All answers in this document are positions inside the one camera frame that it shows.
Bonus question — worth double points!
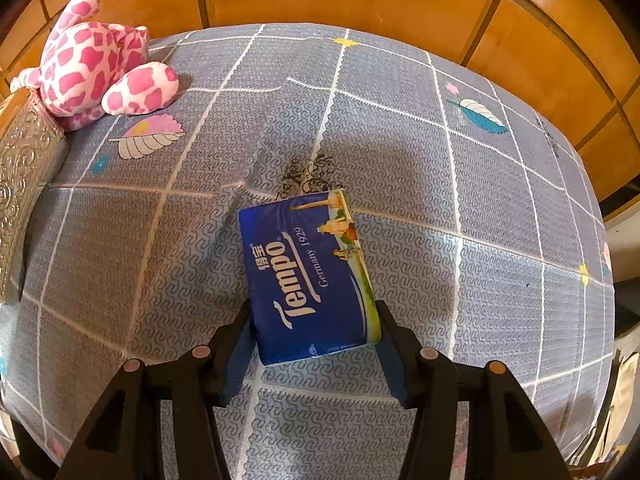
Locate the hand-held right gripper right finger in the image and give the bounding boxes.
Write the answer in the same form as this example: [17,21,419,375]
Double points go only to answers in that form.
[375,300,571,480]

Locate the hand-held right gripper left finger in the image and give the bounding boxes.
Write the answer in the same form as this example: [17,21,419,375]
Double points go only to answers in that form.
[55,300,253,480]

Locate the blue tissue packet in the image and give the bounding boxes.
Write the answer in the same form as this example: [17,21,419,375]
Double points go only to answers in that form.
[238,189,383,366]

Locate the black curly hair strands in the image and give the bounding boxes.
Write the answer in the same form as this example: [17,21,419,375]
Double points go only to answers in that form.
[277,156,336,198]

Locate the beige bag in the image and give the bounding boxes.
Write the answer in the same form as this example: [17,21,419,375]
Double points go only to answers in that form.
[602,352,636,463]

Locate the pink spotted plush toy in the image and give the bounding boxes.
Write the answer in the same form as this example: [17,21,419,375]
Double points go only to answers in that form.
[10,0,180,132]

